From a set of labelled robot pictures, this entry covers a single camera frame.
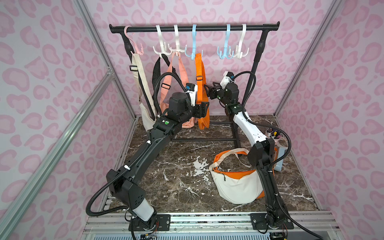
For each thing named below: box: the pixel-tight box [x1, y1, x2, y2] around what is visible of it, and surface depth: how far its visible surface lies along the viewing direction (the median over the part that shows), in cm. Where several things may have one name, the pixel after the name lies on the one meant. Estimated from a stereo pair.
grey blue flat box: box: [274, 147, 287, 172], surface depth 90 cm
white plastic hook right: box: [229, 23, 249, 59], surface depth 63 cm
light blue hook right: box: [217, 24, 234, 59], surface depth 65 cm
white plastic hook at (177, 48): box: [168, 24, 187, 56], surface depth 67 cm
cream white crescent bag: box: [209, 148, 264, 204], surface depth 83 cm
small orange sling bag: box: [195, 53, 210, 130], surface depth 72 cm
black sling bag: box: [152, 53, 176, 111], surface depth 72 cm
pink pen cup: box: [265, 127, 282, 145], surface depth 95 cm
